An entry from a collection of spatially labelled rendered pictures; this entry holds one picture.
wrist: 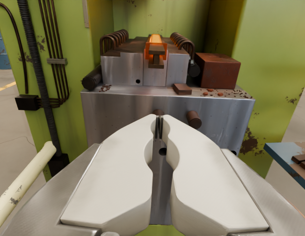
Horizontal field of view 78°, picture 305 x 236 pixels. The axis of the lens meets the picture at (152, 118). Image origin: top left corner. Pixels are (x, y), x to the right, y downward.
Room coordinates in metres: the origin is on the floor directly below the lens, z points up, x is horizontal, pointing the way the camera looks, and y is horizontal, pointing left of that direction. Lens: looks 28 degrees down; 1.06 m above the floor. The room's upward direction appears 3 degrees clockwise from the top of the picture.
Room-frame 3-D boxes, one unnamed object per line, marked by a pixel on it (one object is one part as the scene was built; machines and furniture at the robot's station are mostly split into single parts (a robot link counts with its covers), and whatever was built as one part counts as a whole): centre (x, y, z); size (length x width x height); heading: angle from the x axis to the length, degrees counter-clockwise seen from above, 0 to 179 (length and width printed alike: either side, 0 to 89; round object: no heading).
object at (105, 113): (0.66, -0.03, 0.69); 0.56 x 0.38 x 0.45; 1
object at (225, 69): (0.50, -0.15, 0.95); 0.12 x 0.09 x 0.07; 1
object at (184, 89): (0.41, -0.06, 0.92); 0.04 x 0.03 x 0.01; 11
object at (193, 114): (0.36, -0.09, 0.87); 0.04 x 0.03 x 0.03; 1
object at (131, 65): (0.65, 0.03, 0.96); 0.42 x 0.20 x 0.09; 1
